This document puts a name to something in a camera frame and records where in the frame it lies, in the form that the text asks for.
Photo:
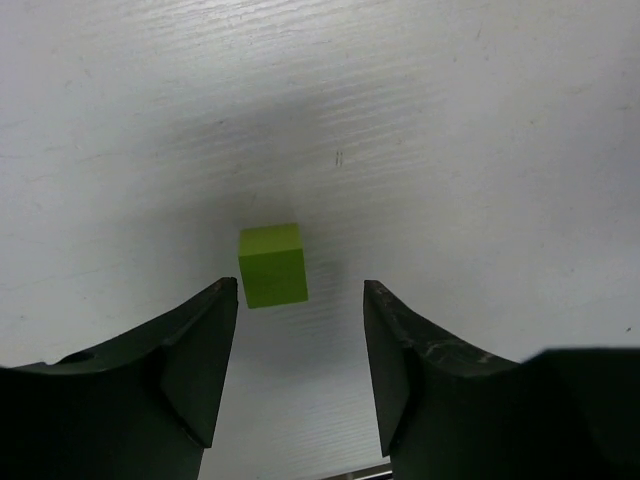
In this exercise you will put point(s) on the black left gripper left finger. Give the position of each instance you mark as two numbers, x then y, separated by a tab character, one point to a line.
142	405

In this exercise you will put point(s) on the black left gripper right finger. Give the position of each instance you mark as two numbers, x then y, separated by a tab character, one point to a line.
447	409

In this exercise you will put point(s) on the small green cube block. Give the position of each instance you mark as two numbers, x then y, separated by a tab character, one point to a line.
272	266

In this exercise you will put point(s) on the aluminium table frame rail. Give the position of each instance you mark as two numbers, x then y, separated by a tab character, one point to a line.
380	472

